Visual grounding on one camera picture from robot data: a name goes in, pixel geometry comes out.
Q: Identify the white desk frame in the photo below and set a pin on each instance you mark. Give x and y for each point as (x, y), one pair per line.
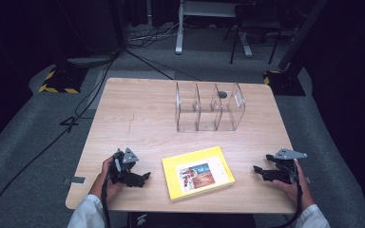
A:
(180, 31)

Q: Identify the black chair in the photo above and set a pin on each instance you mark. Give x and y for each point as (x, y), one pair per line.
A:
(256, 22)

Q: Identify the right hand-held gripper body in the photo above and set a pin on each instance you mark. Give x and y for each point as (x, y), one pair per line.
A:
(286, 171)

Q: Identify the grey tape strip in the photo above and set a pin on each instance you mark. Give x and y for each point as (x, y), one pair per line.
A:
(76, 180)

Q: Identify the clear acrylic organizer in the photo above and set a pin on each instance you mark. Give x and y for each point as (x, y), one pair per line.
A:
(209, 117)

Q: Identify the person's dark clothing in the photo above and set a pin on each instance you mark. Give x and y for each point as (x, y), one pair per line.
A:
(190, 221)

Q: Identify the black slanted stand pole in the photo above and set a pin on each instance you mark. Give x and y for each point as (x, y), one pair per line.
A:
(302, 34)

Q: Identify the yellow book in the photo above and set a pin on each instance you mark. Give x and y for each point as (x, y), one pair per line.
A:
(199, 167)

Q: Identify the black yellow striped stand base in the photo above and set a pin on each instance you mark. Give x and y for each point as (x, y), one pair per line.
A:
(64, 79)
(285, 83)

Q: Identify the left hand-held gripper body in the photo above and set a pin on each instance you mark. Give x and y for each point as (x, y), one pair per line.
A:
(122, 172)

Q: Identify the black round table grommet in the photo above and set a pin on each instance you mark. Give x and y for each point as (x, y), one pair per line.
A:
(222, 94)

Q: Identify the person's left hand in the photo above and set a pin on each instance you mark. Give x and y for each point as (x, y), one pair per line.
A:
(103, 183)

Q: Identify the person's right hand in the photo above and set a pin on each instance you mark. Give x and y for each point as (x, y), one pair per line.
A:
(301, 190)

